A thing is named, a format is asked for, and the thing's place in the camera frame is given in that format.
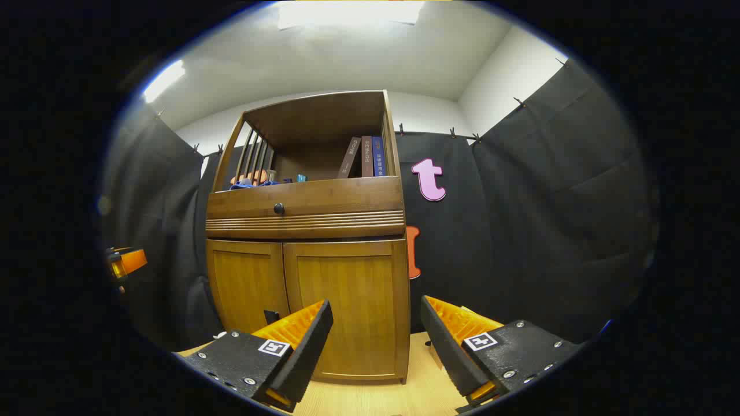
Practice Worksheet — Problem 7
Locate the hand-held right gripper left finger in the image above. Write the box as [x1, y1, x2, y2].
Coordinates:
[176, 299, 334, 413]

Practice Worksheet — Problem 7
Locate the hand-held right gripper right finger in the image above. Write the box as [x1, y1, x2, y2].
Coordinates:
[420, 295, 582, 414]

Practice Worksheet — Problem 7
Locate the wooden double-door shoe cabinet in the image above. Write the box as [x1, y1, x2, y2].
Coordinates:
[205, 90, 412, 385]

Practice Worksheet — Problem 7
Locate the narrow ceiling light panel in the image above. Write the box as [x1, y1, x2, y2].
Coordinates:
[143, 60, 187, 103]

